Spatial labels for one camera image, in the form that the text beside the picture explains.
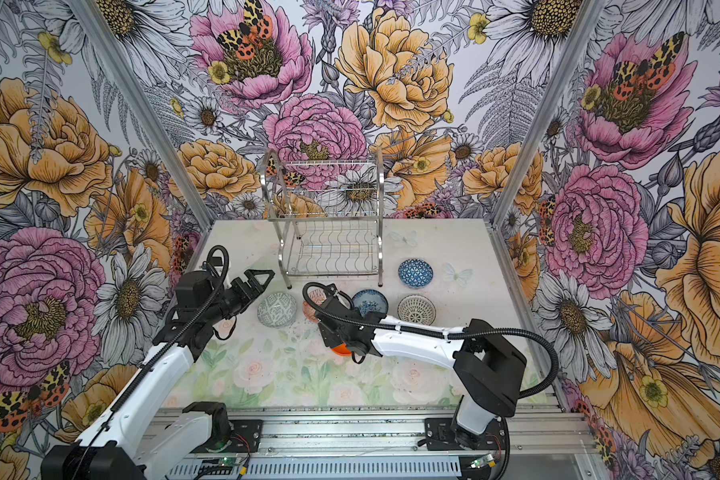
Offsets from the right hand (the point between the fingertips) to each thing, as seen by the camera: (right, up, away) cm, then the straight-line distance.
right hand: (338, 331), depth 84 cm
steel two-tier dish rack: (-8, +37, +44) cm, 58 cm away
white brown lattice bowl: (+23, +4, +12) cm, 27 cm away
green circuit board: (-26, -28, -12) cm, 40 cm away
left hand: (-18, +12, -3) cm, 22 cm away
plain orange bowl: (+1, -5, -1) cm, 5 cm away
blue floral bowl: (+9, +6, +13) cm, 17 cm away
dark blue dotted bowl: (+24, +14, +21) cm, 35 cm away
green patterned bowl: (-21, +3, +12) cm, 24 cm away
